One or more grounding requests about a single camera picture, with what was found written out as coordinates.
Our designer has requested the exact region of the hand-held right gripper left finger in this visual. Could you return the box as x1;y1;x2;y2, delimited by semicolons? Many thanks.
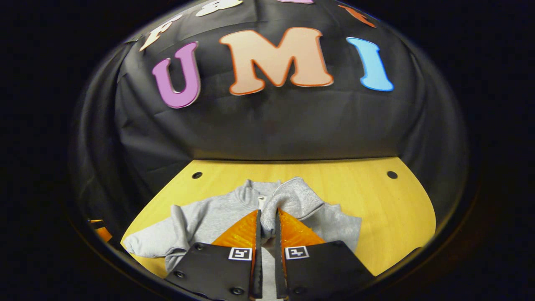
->
165;209;263;301

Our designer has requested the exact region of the grey sweatshirt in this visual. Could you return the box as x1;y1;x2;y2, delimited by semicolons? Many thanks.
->
122;177;362;301

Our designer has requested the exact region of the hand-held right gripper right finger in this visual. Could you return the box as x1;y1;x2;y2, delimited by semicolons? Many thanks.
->
273;208;375;301

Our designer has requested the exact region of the black backdrop cloth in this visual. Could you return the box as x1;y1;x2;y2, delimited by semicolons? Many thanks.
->
69;0;471;235

